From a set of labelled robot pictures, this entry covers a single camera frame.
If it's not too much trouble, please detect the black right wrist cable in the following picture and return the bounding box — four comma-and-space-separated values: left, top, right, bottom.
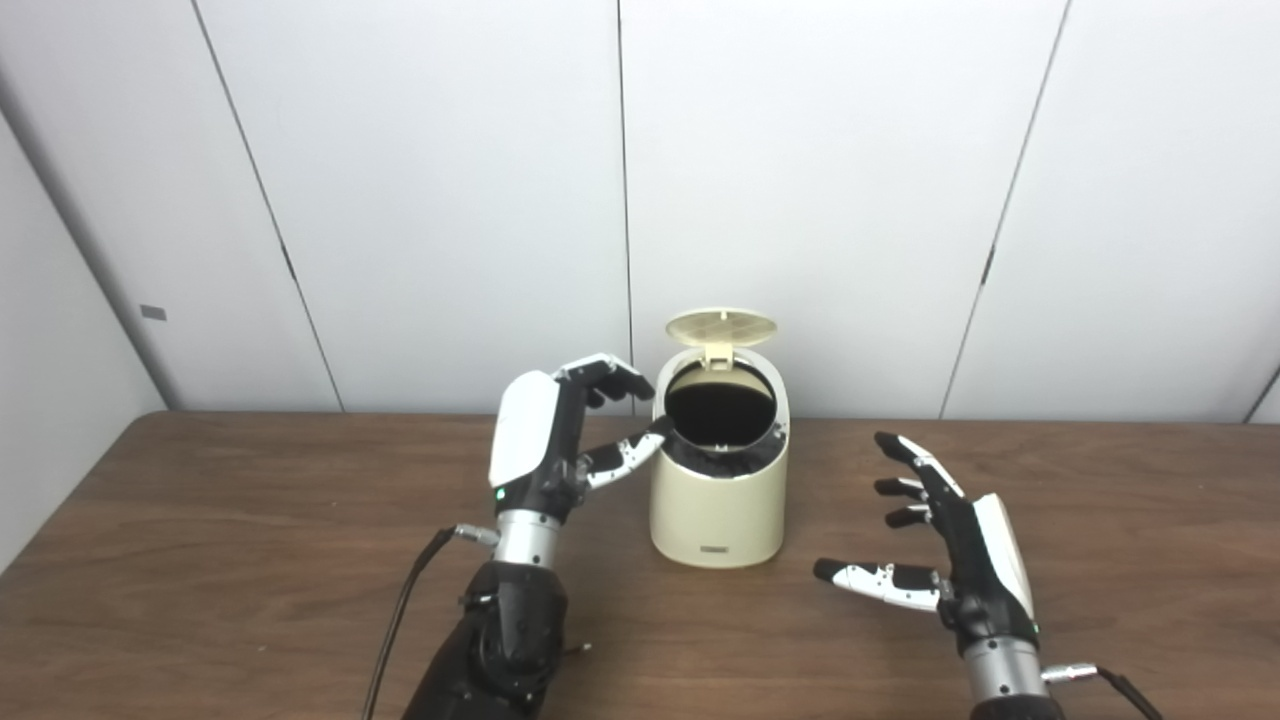
1039, 660, 1167, 720

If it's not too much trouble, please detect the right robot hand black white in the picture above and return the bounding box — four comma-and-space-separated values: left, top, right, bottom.
813, 432, 1042, 658

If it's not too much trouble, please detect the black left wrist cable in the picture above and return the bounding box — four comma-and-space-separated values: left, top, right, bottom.
361, 523, 500, 720

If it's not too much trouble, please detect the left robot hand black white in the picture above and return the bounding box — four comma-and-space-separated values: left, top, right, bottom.
487, 352, 677, 524

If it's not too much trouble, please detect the cream-colored bin body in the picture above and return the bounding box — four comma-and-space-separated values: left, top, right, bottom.
649, 344, 791, 570

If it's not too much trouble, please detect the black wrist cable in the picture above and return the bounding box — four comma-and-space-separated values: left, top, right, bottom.
361, 523, 500, 720
1039, 660, 1167, 720

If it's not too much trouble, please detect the cream round bin lid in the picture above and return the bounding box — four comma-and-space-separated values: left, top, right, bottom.
665, 308, 780, 372

